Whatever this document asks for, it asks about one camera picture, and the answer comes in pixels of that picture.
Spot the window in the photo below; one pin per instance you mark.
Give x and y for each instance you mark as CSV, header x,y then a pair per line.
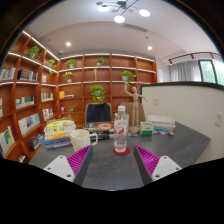
x,y
211,71

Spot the stack of books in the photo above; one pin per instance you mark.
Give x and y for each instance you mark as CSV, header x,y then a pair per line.
x,y
60,133

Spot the dark office chair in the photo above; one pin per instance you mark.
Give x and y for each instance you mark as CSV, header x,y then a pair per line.
x,y
98,111

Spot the dark book with colourful cover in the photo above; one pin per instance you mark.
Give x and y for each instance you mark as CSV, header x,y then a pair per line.
x,y
101,126

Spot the tan chair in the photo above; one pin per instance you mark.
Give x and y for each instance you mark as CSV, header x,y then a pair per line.
x,y
141,115

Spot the wooden wall shelf unit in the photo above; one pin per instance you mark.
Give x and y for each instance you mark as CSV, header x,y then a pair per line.
x,y
33,100

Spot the clear plastic water bottle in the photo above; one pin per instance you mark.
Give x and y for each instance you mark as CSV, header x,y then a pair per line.
x,y
120,133

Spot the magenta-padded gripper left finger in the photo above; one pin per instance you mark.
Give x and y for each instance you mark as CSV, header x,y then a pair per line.
x,y
61,166

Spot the round recessed ceiling light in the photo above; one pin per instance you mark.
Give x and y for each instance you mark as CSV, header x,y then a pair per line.
x,y
150,47
68,43

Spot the flat round red coaster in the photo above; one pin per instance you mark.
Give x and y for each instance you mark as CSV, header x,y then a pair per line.
x,y
125,153

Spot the cream mug with red print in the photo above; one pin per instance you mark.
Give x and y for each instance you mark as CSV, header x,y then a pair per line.
x,y
80,140

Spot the black track light rail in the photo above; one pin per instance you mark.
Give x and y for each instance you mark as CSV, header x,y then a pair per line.
x,y
193,55

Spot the stack of white boxes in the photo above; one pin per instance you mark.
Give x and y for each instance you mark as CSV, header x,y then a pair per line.
x,y
161,121

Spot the wooden artist mannequin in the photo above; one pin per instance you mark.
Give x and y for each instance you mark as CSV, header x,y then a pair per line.
x,y
135,106

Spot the branched ceiling lamp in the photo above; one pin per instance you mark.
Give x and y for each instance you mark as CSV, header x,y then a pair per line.
x,y
119,18

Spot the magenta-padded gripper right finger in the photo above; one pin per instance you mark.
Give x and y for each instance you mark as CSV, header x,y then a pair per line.
x,y
165,166

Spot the green and white tissue box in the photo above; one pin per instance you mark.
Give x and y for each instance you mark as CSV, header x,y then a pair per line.
x,y
146,129

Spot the grey curtain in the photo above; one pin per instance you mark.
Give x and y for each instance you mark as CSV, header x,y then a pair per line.
x,y
185,70

